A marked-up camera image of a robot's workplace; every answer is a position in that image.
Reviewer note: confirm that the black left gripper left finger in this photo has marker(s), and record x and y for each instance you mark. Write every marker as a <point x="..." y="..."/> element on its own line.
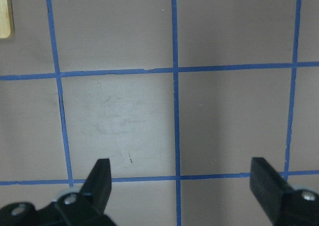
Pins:
<point x="82" y="208"/>

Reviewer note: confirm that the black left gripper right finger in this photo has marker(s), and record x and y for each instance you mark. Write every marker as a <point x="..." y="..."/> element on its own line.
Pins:
<point x="283" y="204"/>

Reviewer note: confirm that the bamboo mug stand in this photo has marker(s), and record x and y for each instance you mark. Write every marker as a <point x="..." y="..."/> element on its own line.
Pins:
<point x="6" y="19"/>

